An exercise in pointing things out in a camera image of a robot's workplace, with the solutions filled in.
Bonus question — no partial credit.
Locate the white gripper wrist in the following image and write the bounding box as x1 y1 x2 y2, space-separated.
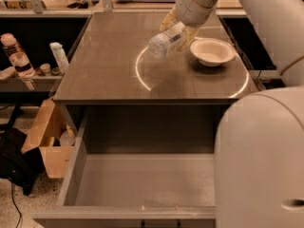
160 0 217 51

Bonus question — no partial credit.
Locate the clear blue plastic bottle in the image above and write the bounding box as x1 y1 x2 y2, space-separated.
148 22 185 59

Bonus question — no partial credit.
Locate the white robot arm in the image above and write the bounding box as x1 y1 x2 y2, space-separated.
161 0 304 228

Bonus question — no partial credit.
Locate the grey drawer cabinet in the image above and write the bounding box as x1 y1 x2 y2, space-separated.
54 11 257 153

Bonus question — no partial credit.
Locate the white bottle on shelf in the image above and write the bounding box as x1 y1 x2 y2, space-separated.
49 42 69 74

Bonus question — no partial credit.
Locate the open grey top drawer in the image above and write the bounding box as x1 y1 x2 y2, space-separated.
32 105 221 228

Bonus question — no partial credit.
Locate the red labelled bottle on shelf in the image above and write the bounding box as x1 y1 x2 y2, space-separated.
0 33 35 79

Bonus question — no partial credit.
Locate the white paper bowl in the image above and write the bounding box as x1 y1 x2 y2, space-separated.
190 38 236 67

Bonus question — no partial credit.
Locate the small jar on shelf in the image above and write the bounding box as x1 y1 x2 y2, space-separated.
40 64 51 75

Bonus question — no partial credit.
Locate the wooden box on floor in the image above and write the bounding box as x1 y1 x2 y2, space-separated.
21 99 74 179

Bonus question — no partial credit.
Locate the pale object on shelf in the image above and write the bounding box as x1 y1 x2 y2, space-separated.
0 66 16 81

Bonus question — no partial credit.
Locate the black bag on floor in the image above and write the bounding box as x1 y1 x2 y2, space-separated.
0 128 45 196

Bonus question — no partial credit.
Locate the black cable on floor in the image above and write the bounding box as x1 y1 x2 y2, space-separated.
10 182 24 228

